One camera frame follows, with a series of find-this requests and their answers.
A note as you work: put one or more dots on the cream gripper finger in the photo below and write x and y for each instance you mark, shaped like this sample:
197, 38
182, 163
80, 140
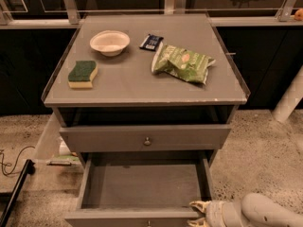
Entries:
200, 222
200, 205

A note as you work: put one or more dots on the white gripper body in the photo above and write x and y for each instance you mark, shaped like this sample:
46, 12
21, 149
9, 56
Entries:
215, 214

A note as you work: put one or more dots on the grey drawer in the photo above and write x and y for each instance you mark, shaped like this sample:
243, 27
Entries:
144, 138
141, 189

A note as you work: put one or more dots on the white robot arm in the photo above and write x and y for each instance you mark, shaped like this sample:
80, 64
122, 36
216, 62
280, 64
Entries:
253, 210

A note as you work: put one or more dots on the grey drawer cabinet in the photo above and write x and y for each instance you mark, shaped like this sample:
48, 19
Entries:
126, 92

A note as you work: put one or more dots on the grey top drawer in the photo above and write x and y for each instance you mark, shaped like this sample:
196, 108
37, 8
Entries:
144, 138

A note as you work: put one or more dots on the green chip bag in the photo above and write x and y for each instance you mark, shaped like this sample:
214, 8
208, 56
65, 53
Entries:
181, 63

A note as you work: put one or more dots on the white pole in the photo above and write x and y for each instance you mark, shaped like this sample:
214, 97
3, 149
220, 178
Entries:
290, 99

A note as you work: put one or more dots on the dark blue snack packet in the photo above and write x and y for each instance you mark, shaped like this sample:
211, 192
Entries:
151, 42

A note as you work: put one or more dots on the black metal stand leg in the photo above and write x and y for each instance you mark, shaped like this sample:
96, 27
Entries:
11, 197

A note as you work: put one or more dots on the green yellow sponge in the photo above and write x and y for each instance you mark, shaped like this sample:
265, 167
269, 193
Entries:
82, 75

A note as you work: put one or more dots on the white paper bowl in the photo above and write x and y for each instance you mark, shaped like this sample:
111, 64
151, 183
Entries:
110, 43

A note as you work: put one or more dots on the metal window railing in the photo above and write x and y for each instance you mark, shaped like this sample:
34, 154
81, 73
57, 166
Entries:
68, 13

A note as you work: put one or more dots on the orange fruit on ledge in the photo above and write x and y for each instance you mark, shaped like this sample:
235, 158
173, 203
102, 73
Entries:
299, 15

